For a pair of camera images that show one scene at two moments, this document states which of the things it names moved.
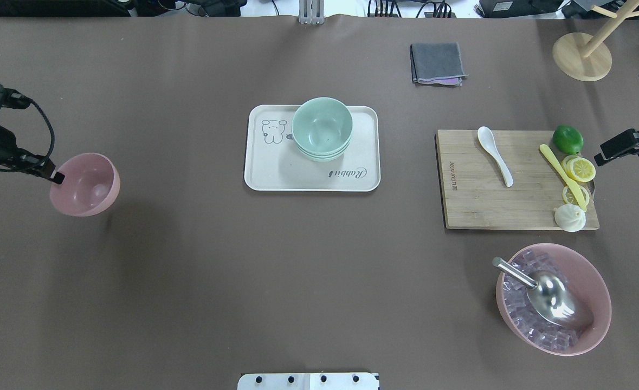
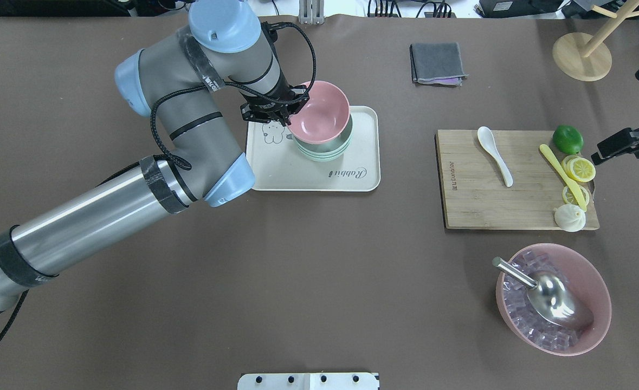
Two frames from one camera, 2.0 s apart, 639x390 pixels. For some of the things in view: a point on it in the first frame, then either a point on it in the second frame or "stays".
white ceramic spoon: (486, 140) stays
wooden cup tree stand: (587, 58) stays
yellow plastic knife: (574, 186) stays
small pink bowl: (91, 183) → (324, 116)
